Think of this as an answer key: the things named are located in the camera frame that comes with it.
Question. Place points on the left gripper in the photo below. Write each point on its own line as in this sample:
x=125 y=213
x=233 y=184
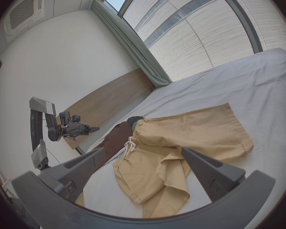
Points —
x=77 y=129

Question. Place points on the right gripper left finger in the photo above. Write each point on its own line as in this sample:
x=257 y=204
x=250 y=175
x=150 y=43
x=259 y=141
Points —
x=78 y=170

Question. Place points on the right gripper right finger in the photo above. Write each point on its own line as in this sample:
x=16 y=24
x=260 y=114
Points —
x=209 y=173

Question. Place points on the tan shorts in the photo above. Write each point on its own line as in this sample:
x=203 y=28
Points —
x=193 y=132

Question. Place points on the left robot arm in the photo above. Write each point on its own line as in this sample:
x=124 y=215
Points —
x=40 y=105

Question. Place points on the brown shorts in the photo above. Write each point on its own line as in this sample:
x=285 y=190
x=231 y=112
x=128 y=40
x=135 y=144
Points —
x=116 y=137

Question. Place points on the black garment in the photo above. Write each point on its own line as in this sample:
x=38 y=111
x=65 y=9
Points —
x=134 y=119

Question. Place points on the bed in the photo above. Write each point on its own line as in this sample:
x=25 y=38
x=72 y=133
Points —
x=228 y=87

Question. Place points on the grey-green curtain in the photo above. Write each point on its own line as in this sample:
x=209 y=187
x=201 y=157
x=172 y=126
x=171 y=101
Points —
x=138 y=54

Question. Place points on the ceiling air conditioner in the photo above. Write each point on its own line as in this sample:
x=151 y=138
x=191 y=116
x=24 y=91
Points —
x=23 y=8

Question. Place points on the window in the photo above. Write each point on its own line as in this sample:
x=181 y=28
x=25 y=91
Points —
x=205 y=27

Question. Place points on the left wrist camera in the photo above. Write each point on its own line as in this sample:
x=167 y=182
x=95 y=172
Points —
x=76 y=118

